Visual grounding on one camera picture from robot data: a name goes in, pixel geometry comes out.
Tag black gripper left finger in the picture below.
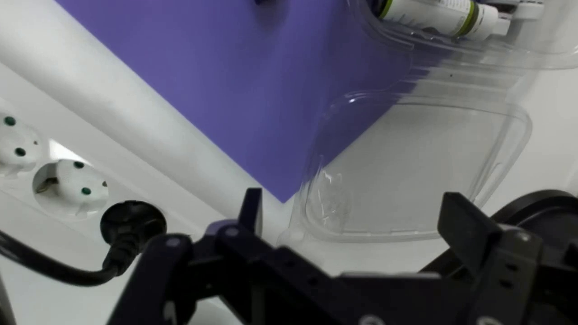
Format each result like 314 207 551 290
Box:
107 185 285 325

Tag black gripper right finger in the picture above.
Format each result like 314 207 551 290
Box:
437 191 545 325

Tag purple mat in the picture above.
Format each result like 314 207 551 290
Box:
56 0 453 203

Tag white power strip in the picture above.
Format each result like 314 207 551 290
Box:
0 0 291 285

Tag white tube yellow-green bands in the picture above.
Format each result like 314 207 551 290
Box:
368 0 513 43

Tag black plug with cable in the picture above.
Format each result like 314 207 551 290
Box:
0 198 168 288

